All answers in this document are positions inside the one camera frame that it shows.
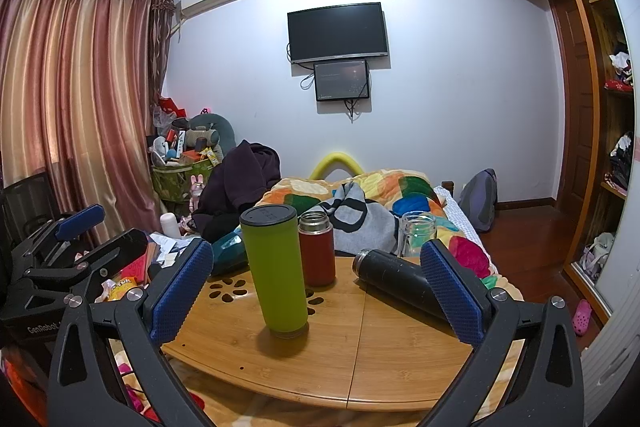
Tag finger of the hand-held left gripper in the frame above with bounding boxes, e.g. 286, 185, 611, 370
24, 228, 150, 293
15, 204, 106, 258

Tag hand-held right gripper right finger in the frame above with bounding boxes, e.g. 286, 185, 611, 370
419, 238, 599, 427

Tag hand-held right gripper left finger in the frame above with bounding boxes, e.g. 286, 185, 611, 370
47, 237, 217, 427

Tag green cup with black lid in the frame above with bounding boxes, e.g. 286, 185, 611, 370
239, 204, 309, 340

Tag yellow snack packet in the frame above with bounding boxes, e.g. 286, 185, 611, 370
106, 276, 139, 304

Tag white papers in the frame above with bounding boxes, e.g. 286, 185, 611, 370
145, 232, 193, 269

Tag black mesh chair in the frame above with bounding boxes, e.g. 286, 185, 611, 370
0, 170, 63, 253

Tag black thermos bottle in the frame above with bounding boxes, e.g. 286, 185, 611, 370
352, 249, 458, 327

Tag teal plastic bag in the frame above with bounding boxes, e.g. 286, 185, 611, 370
210, 227, 249, 278

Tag clear glass jar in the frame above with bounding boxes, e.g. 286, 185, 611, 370
398, 211, 438, 259

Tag red cloth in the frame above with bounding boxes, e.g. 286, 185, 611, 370
0, 347, 53, 413

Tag green storage basket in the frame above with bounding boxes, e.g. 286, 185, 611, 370
151, 157, 223, 208

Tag grey backpack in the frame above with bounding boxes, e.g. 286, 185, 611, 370
458, 169, 499, 234

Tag pink bunny toy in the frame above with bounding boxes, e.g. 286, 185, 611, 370
189, 174, 207, 210

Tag grey and black sweater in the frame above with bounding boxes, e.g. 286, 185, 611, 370
312, 181, 407, 256

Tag colourful patchwork blanket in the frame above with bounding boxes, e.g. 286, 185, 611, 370
260, 168, 523, 303

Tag bamboo folding bed table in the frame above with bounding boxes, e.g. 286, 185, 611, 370
161, 255, 526, 413

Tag dark purple jacket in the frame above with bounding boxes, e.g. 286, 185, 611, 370
191, 139, 282, 244

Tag pink slipper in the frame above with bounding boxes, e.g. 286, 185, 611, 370
572, 299, 592, 337

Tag pink striped curtain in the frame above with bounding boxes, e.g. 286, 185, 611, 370
0, 0, 175, 235

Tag red thermos bottle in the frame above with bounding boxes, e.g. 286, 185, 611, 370
298, 210, 337, 288

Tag red bag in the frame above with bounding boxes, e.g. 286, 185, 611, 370
157, 96, 189, 120

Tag grey plush toy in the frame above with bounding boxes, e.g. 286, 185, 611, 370
172, 113, 238, 156

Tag pale handbag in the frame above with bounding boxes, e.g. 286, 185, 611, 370
582, 232, 616, 280

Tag yellow foam tube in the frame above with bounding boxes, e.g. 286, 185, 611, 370
307, 152, 368, 182

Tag wooden door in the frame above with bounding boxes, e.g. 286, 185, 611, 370
548, 0, 601, 210

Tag wooden wardrobe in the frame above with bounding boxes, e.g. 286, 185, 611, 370
542, 0, 640, 413

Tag small black wall monitor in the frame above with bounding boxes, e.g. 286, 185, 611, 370
313, 60, 371, 102

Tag black wall television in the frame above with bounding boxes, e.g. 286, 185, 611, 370
287, 2, 390, 64

